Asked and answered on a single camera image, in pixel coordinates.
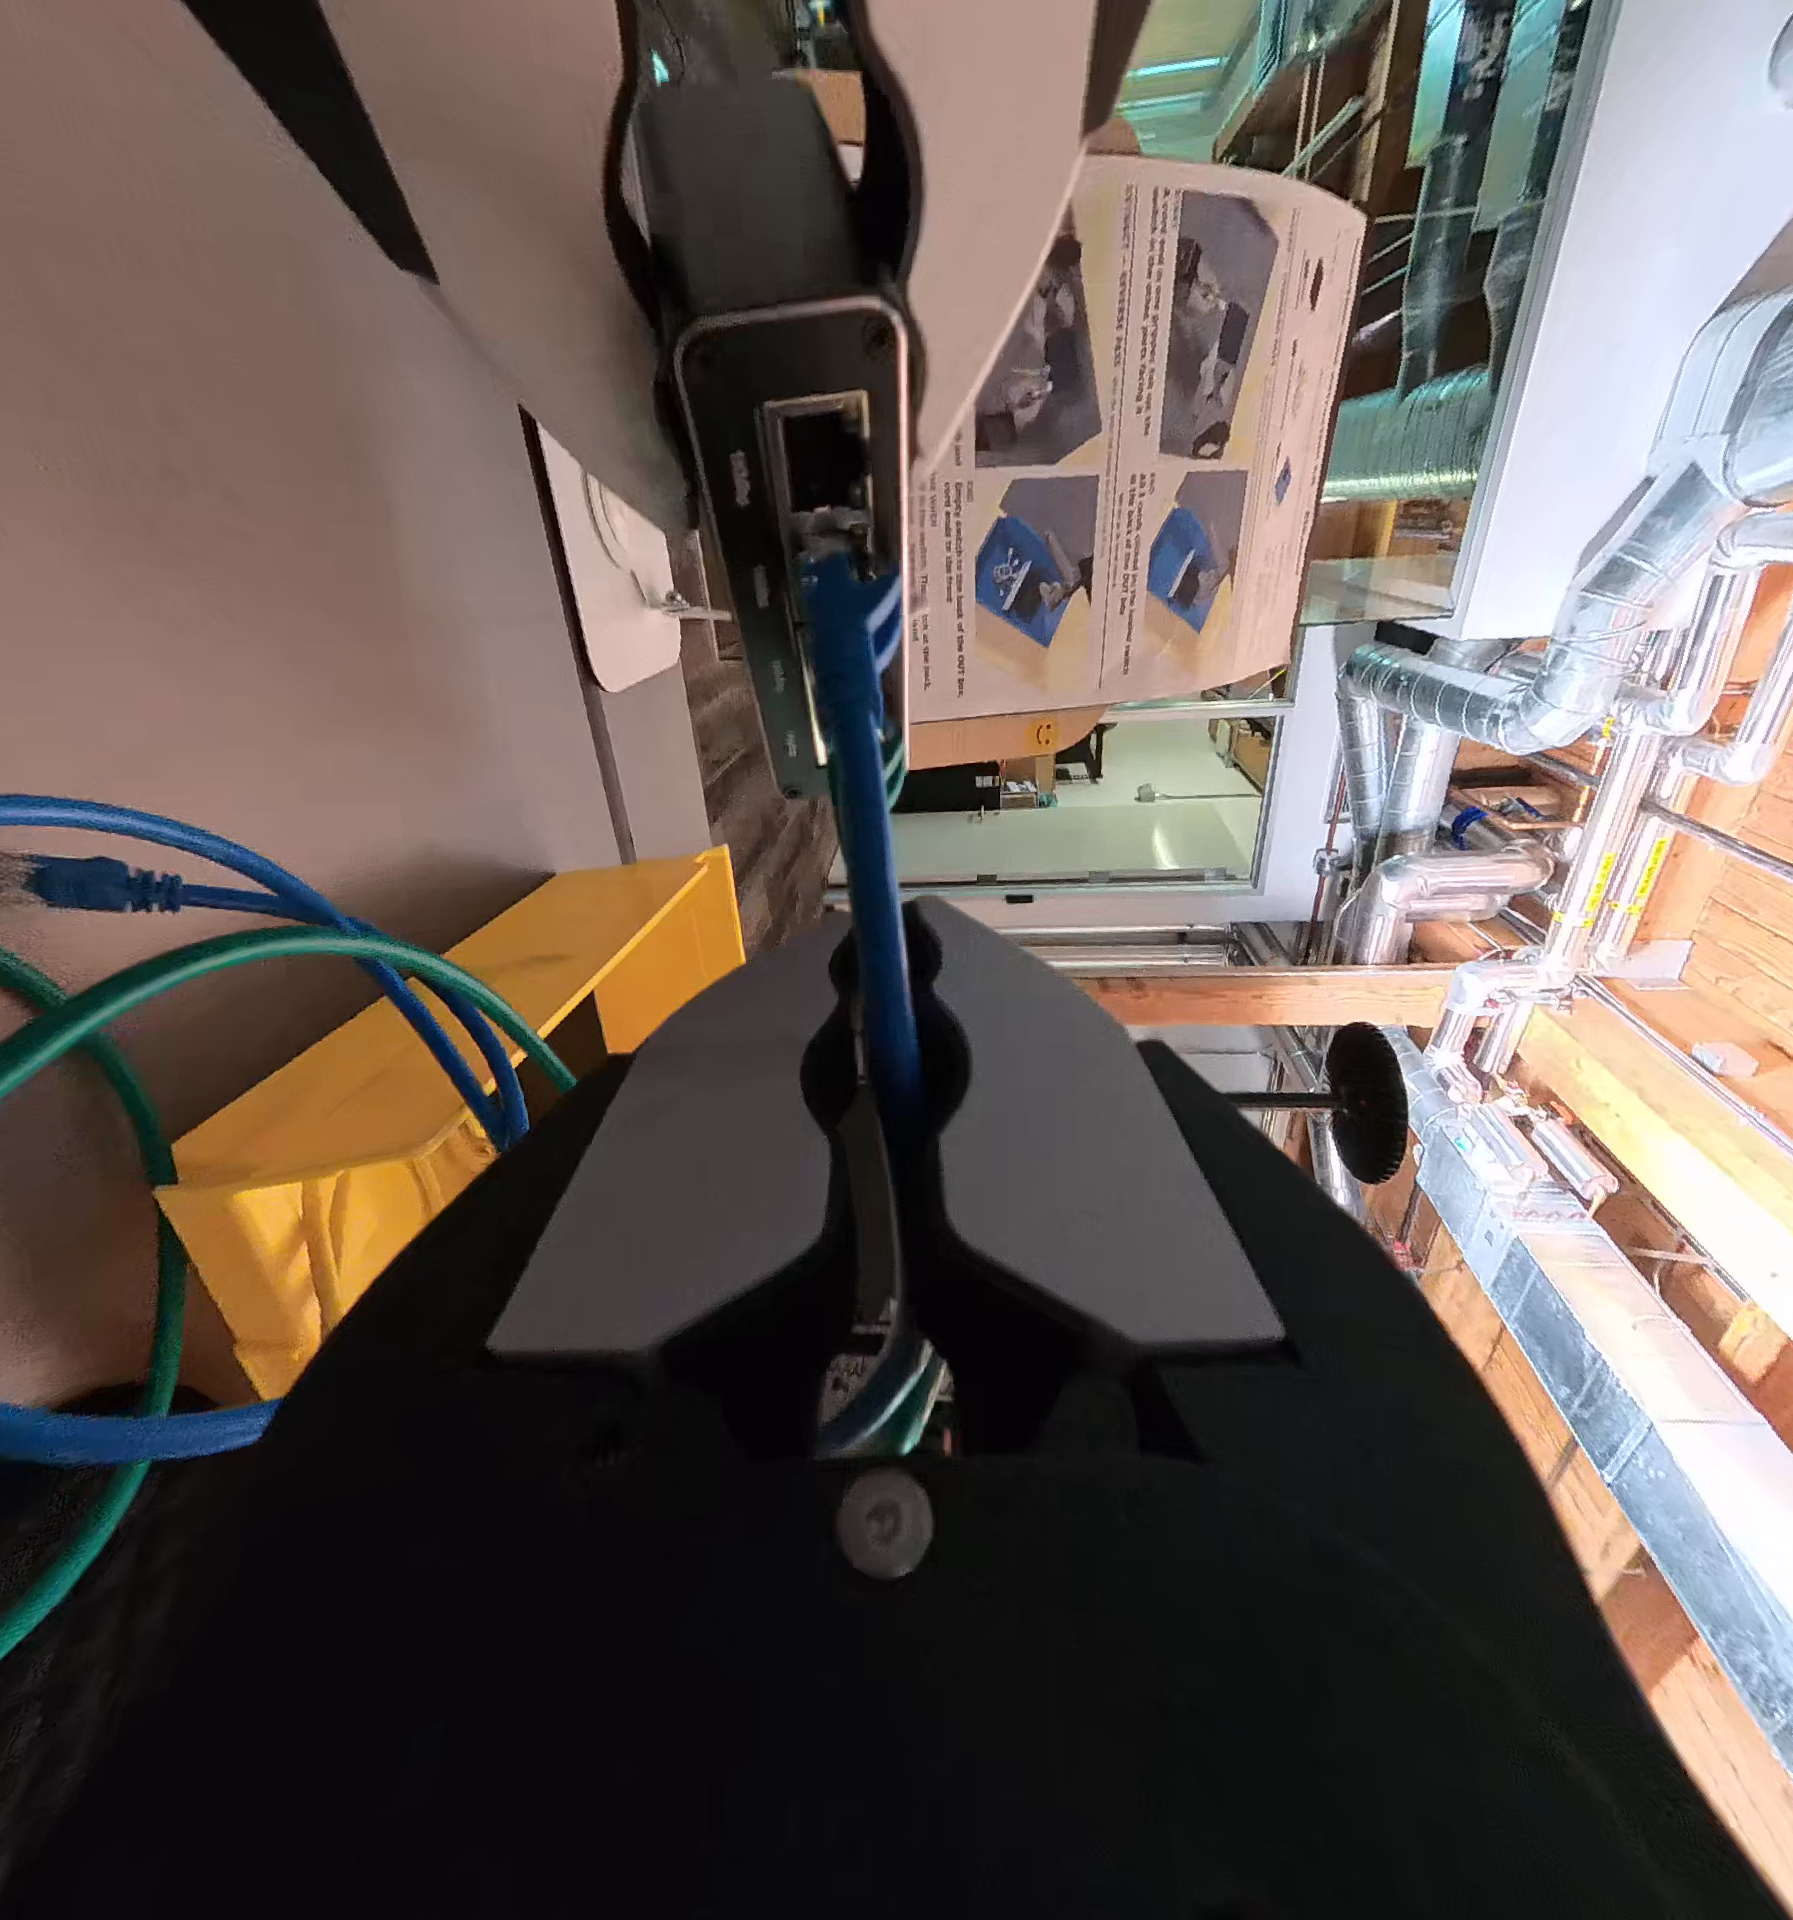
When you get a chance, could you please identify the white poster stand base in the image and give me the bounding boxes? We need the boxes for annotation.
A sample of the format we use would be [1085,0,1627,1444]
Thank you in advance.
[535,426,687,695]

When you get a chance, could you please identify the blue ethernet cable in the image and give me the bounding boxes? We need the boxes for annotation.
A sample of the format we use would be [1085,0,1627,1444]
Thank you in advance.
[0,546,957,1466]

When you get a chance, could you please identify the black network switch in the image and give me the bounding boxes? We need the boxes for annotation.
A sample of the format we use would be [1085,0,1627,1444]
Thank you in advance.
[633,74,912,805]

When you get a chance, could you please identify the printed instruction poster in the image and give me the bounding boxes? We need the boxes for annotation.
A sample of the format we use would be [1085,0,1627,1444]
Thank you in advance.
[903,159,1369,729]

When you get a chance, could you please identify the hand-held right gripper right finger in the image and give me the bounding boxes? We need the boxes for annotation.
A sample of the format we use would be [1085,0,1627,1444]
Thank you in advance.
[903,899,1284,1359]

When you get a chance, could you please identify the cluster of silver ducts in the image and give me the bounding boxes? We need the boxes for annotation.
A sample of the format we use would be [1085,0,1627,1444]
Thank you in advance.
[1308,271,1793,1861]

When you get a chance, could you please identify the yellow plastic bin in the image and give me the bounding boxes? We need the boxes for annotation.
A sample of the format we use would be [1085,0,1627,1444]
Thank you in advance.
[154,847,748,1404]

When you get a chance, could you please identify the black textured pad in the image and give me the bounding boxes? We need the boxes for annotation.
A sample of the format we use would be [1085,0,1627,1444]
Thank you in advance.
[0,1387,283,1920]

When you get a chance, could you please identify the green ethernet cable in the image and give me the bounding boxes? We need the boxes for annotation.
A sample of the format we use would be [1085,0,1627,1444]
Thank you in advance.
[0,907,583,1712]

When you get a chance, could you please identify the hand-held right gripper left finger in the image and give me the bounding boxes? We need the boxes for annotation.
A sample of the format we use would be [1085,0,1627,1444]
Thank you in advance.
[487,899,860,1359]

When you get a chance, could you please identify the black floor lamp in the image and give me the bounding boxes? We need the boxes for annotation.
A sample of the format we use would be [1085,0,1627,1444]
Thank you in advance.
[1226,1024,1410,1187]

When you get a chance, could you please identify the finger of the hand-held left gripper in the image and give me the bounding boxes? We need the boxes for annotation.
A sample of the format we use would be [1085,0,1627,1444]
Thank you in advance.
[843,0,1153,467]
[312,0,696,528]

